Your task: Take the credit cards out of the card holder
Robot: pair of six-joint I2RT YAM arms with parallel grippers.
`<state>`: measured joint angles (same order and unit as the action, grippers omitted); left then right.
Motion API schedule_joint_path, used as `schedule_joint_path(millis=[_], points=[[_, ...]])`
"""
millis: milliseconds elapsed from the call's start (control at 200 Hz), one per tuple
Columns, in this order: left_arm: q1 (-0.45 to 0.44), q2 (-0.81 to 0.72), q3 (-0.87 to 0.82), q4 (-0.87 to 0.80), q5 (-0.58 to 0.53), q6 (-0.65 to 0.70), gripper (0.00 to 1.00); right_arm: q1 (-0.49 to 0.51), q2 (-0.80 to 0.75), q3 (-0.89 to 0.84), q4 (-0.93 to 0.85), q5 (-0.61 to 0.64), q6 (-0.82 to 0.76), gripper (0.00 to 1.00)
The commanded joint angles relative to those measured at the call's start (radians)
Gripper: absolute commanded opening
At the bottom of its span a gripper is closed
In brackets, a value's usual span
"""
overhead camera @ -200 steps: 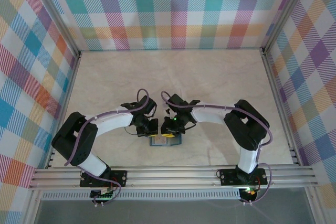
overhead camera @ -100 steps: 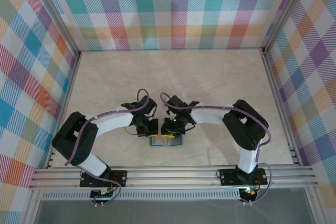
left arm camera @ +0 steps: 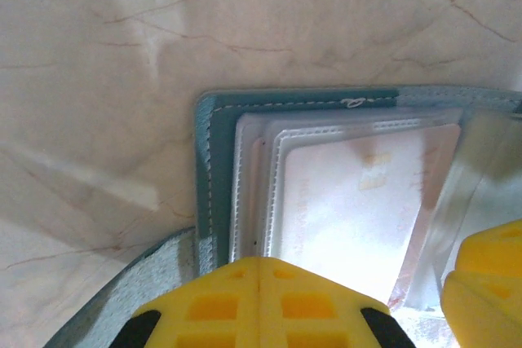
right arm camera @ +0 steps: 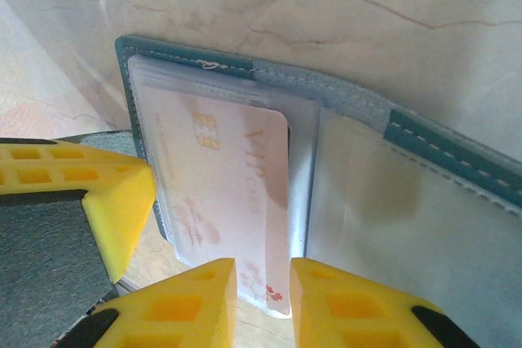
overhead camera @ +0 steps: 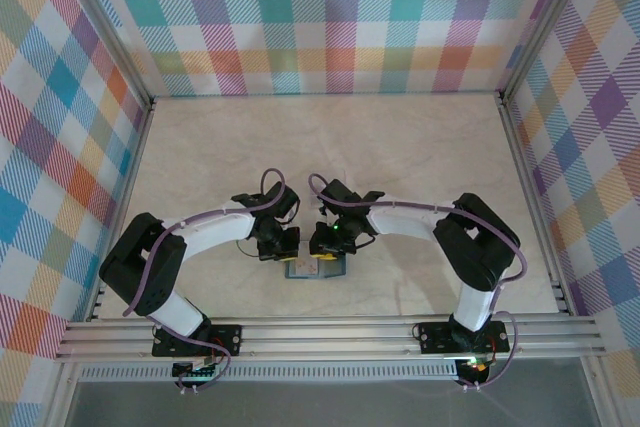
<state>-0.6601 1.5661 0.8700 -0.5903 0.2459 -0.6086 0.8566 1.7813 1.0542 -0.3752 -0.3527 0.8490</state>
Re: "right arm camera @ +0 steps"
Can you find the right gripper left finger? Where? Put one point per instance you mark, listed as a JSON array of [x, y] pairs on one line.
[[175, 315]]

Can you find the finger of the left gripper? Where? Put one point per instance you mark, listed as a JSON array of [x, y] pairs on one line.
[[49, 242], [118, 142]]

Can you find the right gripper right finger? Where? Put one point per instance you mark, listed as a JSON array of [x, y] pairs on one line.
[[350, 315]]

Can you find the teal leather card holder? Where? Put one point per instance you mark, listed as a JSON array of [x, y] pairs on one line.
[[171, 52]]

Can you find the pink white VIP card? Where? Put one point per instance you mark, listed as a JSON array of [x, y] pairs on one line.
[[228, 185]]

